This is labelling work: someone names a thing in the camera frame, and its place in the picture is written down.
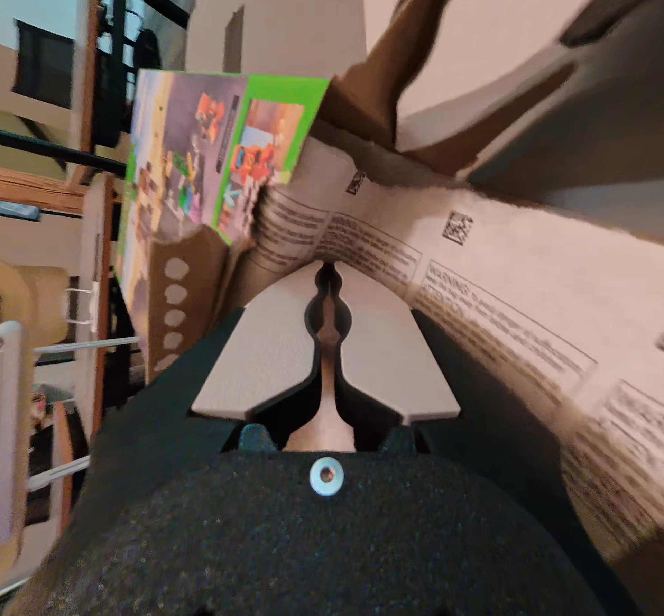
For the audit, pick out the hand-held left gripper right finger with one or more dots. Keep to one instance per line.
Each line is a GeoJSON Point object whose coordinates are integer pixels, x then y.
{"type": "Point", "coordinates": [399, 356]}

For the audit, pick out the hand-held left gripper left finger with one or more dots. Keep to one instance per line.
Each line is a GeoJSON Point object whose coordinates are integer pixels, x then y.
{"type": "Point", "coordinates": [254, 356]}

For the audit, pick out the large printed paper bag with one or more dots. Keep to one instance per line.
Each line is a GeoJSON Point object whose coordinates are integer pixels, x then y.
{"type": "Point", "coordinates": [493, 263]}

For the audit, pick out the green toy set box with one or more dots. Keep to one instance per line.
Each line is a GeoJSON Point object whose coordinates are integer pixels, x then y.
{"type": "Point", "coordinates": [176, 159]}

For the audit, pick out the beige chair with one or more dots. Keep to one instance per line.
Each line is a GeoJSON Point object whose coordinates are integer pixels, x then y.
{"type": "Point", "coordinates": [31, 299]}

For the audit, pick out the white desk lamp stand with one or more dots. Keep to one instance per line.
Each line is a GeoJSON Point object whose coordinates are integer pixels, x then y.
{"type": "Point", "coordinates": [10, 419]}

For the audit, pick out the black framed window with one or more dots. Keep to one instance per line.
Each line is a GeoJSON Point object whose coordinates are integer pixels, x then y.
{"type": "Point", "coordinates": [44, 63]}

